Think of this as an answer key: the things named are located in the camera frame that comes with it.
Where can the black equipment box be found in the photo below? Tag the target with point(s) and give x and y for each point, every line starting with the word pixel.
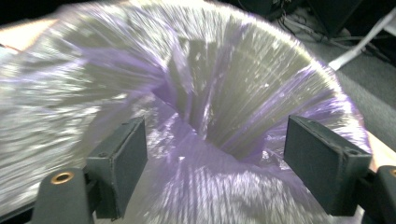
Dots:
pixel 334 14

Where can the purple plastic bag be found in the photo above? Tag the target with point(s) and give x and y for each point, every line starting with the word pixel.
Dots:
pixel 202 93

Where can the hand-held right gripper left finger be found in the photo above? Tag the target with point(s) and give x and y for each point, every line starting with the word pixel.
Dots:
pixel 120 165

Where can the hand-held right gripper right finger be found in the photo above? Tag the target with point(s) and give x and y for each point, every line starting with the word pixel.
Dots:
pixel 323 165

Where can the white metal desk frame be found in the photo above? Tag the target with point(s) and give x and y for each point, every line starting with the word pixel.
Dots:
pixel 361 40

